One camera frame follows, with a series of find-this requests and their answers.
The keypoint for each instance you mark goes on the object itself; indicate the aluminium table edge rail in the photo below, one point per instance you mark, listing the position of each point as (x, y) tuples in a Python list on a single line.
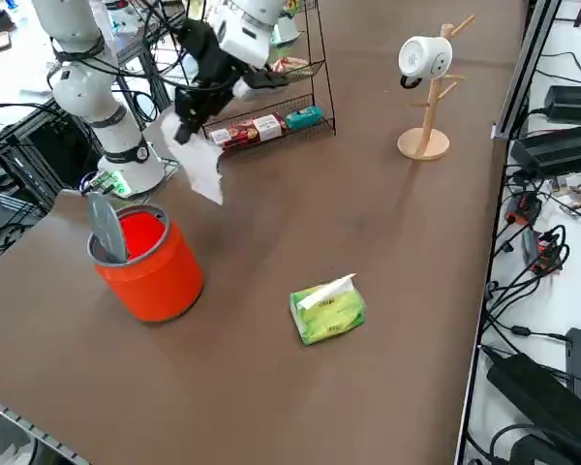
[(29, 426)]

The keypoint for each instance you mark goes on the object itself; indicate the aluminium profile rail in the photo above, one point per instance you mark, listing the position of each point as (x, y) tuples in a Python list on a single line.
[(523, 63)]

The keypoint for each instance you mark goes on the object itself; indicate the black power supply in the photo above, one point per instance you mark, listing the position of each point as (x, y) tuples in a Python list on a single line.
[(573, 104), (557, 150)]

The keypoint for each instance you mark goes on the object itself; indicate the teal packet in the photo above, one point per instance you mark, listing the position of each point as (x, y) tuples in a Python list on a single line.
[(304, 117)]

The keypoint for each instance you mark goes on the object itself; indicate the red orange snack packet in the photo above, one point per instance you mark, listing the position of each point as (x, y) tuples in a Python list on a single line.
[(290, 64)]

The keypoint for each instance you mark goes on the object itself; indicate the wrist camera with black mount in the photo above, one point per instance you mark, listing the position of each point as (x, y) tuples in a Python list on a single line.
[(243, 91)]

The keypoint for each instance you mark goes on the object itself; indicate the orange round bin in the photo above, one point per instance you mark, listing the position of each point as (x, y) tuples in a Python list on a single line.
[(155, 286)]

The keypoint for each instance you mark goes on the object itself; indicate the large black power adapter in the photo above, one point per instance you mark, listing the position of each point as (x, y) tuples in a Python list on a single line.
[(537, 397)]

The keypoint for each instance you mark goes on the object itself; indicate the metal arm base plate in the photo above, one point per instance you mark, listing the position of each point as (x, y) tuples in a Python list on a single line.
[(173, 164)]

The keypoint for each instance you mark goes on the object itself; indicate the red black connector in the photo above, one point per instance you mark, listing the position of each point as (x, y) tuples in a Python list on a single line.
[(544, 252), (523, 206)]

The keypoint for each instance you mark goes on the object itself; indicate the white mug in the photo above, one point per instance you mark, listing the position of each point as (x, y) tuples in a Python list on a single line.
[(423, 55)]

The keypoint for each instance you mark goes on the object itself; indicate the red biscuit box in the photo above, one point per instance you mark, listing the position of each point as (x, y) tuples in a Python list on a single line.
[(247, 130)]

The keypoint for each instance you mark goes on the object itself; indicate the white tissue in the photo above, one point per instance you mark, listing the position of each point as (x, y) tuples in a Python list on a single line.
[(327, 289), (201, 164)]

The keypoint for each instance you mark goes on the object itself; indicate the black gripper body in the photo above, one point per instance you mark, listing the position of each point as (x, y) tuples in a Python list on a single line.
[(213, 63)]

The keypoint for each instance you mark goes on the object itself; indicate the green tissue pack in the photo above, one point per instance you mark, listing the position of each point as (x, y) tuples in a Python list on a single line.
[(334, 319)]

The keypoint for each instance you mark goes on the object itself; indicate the wooden mug tree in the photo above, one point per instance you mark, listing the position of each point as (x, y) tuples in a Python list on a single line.
[(423, 140)]

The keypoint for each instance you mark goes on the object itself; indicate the black metal frame cart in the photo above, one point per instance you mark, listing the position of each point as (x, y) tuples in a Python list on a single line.
[(53, 145)]

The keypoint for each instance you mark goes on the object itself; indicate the grey bin lid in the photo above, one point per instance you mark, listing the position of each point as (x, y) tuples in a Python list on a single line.
[(104, 227)]

